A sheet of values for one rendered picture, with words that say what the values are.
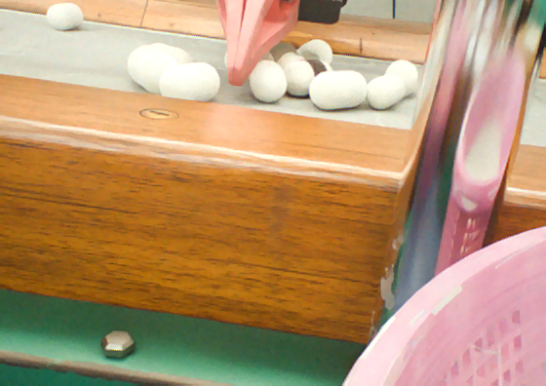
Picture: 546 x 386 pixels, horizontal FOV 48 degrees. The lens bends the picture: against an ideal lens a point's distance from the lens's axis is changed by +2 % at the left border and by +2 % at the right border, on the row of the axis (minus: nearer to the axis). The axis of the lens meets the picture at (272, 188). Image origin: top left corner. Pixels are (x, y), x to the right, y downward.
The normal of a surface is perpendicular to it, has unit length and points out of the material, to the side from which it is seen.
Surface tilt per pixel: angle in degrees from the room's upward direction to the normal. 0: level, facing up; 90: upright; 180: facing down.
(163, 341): 0
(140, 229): 90
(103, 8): 45
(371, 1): 90
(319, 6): 131
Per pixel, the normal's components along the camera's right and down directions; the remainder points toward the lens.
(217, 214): -0.11, 0.36
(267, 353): 0.11, -0.92
